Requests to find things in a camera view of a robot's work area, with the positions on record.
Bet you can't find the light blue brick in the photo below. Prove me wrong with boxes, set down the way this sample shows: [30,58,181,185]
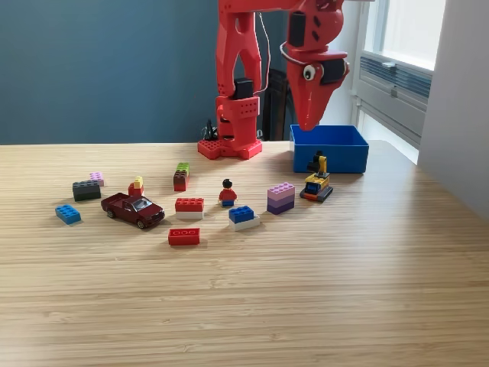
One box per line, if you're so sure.
[54,204,82,226]

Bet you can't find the toy figure red shirt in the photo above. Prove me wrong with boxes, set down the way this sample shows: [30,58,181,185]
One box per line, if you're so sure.
[218,178,239,208]

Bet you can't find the yellow toy digger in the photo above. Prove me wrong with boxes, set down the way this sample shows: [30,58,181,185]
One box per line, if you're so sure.
[299,149,334,203]

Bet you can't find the red brick with circles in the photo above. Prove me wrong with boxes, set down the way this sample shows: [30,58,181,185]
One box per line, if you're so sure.
[167,227,201,246]

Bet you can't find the blue plastic bin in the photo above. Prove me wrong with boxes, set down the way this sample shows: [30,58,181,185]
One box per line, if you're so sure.
[289,124,371,175]

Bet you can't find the dark red toy car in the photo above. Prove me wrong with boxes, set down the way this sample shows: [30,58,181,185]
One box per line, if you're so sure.
[100,192,166,230]

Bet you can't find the yellow red white brick stack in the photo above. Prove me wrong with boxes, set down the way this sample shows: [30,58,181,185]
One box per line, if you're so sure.
[128,175,145,197]

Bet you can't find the grey window vent unit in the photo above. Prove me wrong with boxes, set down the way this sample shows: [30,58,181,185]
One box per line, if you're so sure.
[355,51,435,148]

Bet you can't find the blue on white brick stack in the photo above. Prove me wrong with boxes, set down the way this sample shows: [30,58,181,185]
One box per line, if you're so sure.
[228,205,261,232]

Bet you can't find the black brick stack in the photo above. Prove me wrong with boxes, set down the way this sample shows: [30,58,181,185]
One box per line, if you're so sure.
[72,179,102,203]

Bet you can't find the wide red on white bricks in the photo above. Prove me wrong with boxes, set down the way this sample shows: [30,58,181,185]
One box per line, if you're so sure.
[174,197,206,220]

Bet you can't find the green brown red brick stack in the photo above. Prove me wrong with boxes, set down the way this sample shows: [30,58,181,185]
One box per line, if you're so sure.
[173,162,191,193]

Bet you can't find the pink and purple brick stack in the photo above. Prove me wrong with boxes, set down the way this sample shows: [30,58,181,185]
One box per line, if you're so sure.
[266,182,296,216]

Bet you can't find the black table clamp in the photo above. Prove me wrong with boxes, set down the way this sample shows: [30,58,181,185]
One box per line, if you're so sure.
[201,119,219,141]

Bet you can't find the white framed window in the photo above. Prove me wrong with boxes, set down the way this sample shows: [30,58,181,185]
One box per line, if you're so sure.
[358,0,448,73]

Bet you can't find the black chair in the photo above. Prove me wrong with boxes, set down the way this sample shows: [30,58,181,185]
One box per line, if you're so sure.
[261,67,297,141]

